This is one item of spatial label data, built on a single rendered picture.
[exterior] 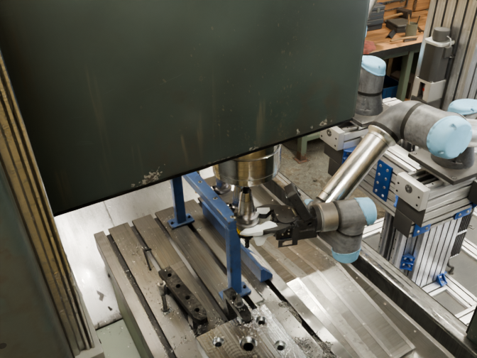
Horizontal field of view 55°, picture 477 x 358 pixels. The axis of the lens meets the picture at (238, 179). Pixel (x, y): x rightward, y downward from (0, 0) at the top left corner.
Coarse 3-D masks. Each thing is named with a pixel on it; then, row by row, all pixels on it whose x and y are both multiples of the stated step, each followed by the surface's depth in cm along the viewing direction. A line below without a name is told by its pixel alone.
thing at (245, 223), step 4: (236, 208) 114; (256, 208) 114; (236, 212) 113; (256, 212) 113; (236, 216) 114; (256, 216) 112; (236, 220) 112; (240, 220) 111; (244, 220) 111; (248, 220) 111; (252, 220) 111; (256, 220) 112; (236, 224) 113; (240, 224) 112; (244, 224) 112; (248, 224) 112; (252, 224) 112; (256, 224) 113; (244, 228) 112; (248, 228) 112
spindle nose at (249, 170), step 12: (252, 156) 95; (264, 156) 96; (276, 156) 99; (216, 168) 100; (228, 168) 98; (240, 168) 97; (252, 168) 97; (264, 168) 98; (276, 168) 101; (228, 180) 100; (240, 180) 99; (252, 180) 99; (264, 180) 100
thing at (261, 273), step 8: (208, 208) 183; (208, 216) 184; (216, 216) 178; (216, 224) 179; (224, 232) 174; (248, 256) 160; (248, 264) 162; (256, 264) 156; (256, 272) 158; (264, 272) 156; (264, 280) 158
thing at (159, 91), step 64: (0, 0) 55; (64, 0) 58; (128, 0) 62; (192, 0) 67; (256, 0) 72; (320, 0) 78; (64, 64) 62; (128, 64) 67; (192, 64) 72; (256, 64) 78; (320, 64) 85; (64, 128) 66; (128, 128) 72; (192, 128) 78; (256, 128) 85; (320, 128) 94; (64, 192) 71; (128, 192) 78
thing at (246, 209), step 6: (246, 192) 108; (240, 198) 110; (246, 198) 109; (252, 198) 110; (240, 204) 110; (246, 204) 109; (252, 204) 110; (240, 210) 111; (246, 210) 110; (252, 210) 111; (240, 216) 112; (246, 216) 111; (252, 216) 112
